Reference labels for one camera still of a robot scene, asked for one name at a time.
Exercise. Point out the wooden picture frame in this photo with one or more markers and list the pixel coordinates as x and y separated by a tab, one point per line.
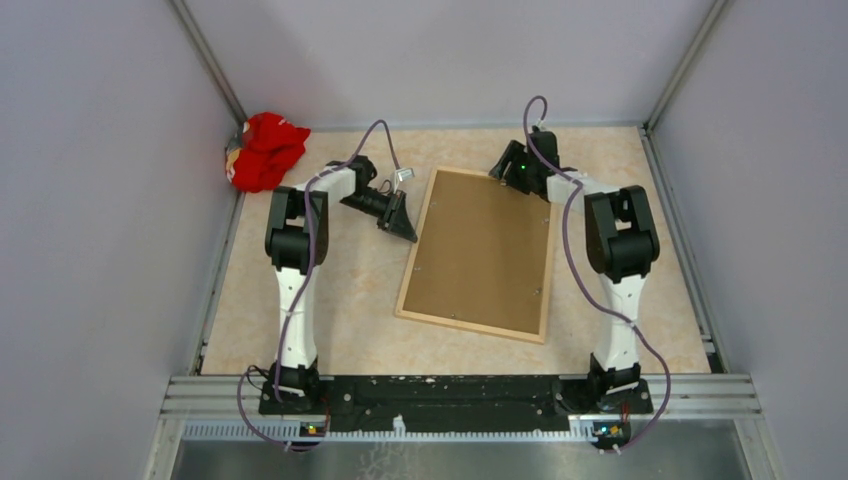
464	324

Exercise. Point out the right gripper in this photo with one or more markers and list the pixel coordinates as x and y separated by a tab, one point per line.
515	153

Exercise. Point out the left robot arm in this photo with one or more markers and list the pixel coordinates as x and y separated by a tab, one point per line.
297	243

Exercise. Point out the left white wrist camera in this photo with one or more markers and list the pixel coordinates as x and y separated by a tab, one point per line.
401	175

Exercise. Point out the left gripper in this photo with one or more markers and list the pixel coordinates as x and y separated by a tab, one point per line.
400	224

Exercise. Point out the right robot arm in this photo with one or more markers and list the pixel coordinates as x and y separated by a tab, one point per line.
621	246

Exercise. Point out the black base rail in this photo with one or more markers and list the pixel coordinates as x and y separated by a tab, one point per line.
452	404

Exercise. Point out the brown backing board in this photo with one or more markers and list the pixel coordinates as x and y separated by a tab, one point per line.
480	258

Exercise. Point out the red cloth doll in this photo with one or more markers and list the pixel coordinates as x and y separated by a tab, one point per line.
267	147

